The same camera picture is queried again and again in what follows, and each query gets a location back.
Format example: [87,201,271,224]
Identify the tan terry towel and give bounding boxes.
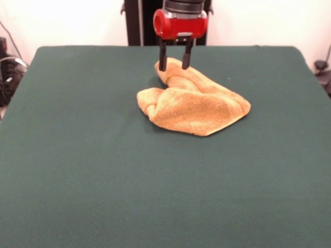
[136,57,251,136]

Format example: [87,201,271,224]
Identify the dark green table cloth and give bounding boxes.
[0,45,331,248]

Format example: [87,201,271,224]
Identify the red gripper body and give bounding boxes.
[152,9,209,41]

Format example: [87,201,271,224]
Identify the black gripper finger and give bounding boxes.
[158,38,168,72]
[182,38,193,70]

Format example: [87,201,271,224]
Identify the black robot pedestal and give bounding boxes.
[121,0,214,47]

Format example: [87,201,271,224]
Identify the black equipment pile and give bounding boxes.
[0,37,28,106]

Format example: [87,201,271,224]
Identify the black floor device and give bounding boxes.
[314,59,331,98]

